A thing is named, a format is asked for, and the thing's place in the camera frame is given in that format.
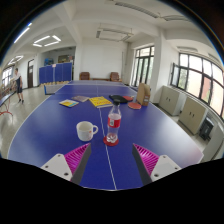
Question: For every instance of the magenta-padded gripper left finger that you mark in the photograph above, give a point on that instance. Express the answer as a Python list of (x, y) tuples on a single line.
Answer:
[(60, 165)]

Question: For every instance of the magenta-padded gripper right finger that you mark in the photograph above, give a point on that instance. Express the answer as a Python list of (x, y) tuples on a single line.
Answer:
[(162, 165)]

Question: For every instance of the clear red-labelled drink bottle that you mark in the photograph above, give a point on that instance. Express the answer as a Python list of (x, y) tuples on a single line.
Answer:
[(114, 123)]

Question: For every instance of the white mug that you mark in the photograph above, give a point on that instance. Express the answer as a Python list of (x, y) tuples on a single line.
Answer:
[(85, 131)]

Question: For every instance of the flat round red coaster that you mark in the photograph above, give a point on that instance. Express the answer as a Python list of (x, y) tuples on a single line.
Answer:
[(110, 143)]

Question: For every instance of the beige two-door cabinet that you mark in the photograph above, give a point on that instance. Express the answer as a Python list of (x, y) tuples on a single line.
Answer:
[(169, 100), (192, 115)]

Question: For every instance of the yellow and blue booklet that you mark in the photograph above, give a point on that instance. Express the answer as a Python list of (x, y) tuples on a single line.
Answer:
[(69, 103)]

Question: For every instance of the red table tennis paddle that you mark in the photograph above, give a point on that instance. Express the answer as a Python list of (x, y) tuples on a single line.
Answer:
[(128, 98), (134, 105)]

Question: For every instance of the grey booklet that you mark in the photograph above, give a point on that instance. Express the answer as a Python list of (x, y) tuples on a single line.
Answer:
[(80, 98)]

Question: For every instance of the brown cardboard box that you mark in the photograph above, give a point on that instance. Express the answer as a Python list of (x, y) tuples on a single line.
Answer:
[(143, 95)]

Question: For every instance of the yellow book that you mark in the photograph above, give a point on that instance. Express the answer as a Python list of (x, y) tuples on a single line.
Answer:
[(100, 101)]

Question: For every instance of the blue framed low barrier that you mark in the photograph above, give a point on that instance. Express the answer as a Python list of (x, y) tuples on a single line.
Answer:
[(53, 89)]

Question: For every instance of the red-legged table tennis table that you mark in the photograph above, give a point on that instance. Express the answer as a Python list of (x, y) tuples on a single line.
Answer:
[(5, 100)]

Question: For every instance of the person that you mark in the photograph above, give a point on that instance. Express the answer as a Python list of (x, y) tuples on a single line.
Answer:
[(17, 83)]

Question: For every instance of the brown armchair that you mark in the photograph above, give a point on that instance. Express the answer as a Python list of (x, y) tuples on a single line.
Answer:
[(114, 76), (84, 76)]

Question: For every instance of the black-framed large window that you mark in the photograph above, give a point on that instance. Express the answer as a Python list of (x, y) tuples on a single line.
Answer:
[(196, 78)]

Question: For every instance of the dark brown door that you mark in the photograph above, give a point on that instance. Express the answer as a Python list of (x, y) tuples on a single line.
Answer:
[(30, 73)]

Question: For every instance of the black-framed glass door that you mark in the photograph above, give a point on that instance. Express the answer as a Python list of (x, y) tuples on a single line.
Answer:
[(143, 66)]

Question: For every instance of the group of ceiling lights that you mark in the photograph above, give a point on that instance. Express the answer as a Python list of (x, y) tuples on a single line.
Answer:
[(46, 40)]

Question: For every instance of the blue folding partition wall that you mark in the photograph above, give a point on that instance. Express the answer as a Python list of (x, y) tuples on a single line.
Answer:
[(56, 72)]

